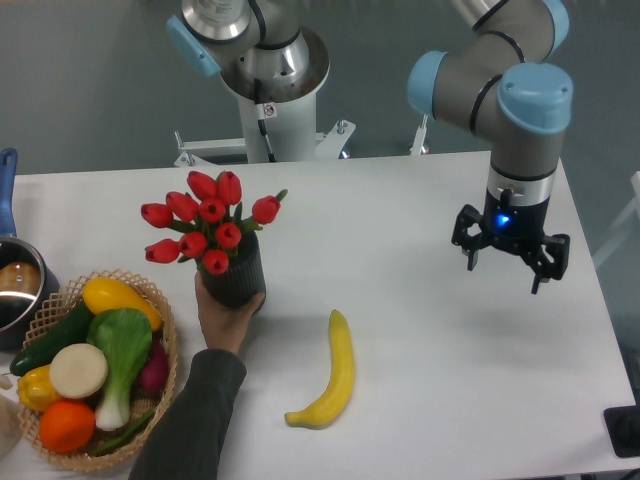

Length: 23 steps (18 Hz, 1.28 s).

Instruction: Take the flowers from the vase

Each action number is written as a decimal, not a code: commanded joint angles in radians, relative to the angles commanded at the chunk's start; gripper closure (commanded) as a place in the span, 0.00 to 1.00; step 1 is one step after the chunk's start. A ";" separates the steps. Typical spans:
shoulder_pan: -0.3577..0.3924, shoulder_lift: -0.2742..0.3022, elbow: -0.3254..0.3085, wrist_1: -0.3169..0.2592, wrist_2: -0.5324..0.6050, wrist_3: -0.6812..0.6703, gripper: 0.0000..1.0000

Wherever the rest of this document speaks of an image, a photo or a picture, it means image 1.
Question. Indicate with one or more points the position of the green bok choy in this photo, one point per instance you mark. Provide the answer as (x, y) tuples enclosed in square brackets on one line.
[(124, 336)]

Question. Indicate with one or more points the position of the person's hand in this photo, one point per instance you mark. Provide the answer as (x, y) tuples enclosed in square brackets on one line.
[(224, 328)]

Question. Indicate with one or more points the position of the woven wicker basket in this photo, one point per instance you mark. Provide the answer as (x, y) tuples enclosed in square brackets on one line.
[(53, 310)]

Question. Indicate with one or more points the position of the red tulip bouquet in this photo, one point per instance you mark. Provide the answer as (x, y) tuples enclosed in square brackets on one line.
[(209, 218)]

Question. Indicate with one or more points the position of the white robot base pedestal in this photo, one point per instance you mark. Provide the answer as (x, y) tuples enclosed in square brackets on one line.
[(276, 92)]

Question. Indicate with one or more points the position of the purple red onion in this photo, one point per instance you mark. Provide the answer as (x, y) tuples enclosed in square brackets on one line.
[(152, 378)]

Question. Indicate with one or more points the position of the yellow bell pepper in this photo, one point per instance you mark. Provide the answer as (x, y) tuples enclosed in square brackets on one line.
[(35, 390)]

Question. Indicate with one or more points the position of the round beige bun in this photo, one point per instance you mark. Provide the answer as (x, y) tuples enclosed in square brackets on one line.
[(78, 371)]

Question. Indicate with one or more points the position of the orange fruit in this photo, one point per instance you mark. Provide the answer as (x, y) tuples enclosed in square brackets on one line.
[(66, 426)]

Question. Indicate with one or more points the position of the dark grey ribbed vase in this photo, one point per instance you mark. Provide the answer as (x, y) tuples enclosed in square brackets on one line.
[(242, 280)]

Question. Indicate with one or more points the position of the green cucumber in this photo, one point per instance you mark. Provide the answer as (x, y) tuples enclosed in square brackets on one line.
[(71, 329)]

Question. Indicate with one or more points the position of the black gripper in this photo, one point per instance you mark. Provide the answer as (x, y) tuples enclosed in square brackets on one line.
[(515, 229)]

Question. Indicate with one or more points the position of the blue handled saucepan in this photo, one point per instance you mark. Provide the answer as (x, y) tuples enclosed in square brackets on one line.
[(26, 280)]

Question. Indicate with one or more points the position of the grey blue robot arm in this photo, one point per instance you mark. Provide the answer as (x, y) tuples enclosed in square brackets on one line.
[(503, 90)]

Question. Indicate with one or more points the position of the green chili pepper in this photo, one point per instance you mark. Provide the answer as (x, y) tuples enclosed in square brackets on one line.
[(124, 438)]

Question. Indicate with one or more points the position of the black device at edge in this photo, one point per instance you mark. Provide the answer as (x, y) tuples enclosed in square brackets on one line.
[(623, 429)]

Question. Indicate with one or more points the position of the yellow squash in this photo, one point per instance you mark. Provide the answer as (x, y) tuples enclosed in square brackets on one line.
[(101, 294)]

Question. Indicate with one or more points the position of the yellow banana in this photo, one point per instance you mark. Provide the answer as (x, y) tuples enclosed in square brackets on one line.
[(327, 408)]

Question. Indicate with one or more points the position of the dark grey sleeved forearm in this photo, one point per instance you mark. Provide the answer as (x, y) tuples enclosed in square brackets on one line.
[(188, 440)]

